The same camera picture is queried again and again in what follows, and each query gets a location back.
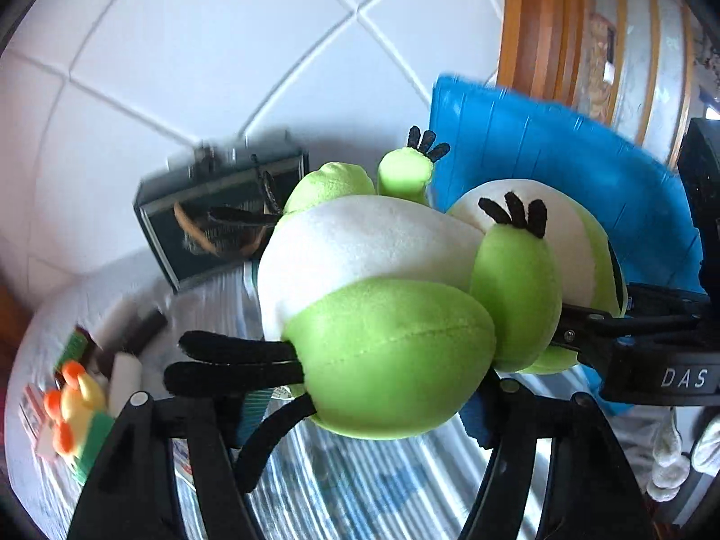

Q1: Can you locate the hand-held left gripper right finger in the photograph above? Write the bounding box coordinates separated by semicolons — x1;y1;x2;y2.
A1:
458;377;656;540

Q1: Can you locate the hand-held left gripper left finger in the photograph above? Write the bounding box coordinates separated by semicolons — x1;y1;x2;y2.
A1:
66;391;251;540

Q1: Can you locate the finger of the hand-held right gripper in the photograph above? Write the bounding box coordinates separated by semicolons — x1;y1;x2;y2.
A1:
619;284;704;321
554;304;701;372

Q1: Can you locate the white paper roll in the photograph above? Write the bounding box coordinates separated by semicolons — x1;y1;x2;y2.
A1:
107;351;141;420

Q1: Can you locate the yellow duck plush green hood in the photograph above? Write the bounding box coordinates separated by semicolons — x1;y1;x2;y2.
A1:
42;360;116;485

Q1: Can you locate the light green frog plush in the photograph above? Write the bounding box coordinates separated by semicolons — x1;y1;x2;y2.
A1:
163;126;628;493

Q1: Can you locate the blue plastic crate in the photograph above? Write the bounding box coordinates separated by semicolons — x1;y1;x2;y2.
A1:
427;73;707;414

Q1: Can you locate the desktop with white cover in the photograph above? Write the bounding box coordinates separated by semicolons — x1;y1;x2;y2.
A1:
5;259;563;540

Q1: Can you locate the person's right hand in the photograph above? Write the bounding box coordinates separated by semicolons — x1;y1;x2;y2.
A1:
647;405;720;501

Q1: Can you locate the green striped box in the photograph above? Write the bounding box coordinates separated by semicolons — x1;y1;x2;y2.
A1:
56;329;96;375

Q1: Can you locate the frosted glass sliding door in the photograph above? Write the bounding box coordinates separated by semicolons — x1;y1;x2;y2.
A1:
613;0;698;141

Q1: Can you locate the dark gift box with handle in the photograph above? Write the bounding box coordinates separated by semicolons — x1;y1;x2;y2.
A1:
133;135;310;293

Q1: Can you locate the wooden door frame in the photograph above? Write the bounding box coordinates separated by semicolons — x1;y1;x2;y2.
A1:
498;0;597;108

